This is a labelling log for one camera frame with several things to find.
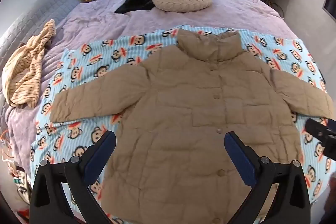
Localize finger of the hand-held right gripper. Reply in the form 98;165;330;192
305;118;336;139

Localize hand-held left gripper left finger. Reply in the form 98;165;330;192
30;130;117;224

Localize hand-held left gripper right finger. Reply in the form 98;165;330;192
224;131;311;224

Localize tan puffer jacket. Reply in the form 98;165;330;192
49;28;336;224

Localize monkey print striped blanket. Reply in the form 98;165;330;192
29;26;332;224

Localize yellow striped garment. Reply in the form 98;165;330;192
2;19;57;108

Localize purple bed cover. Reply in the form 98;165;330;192
7;0;302;169

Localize grey quilted headboard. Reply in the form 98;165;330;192
0;0;80;62

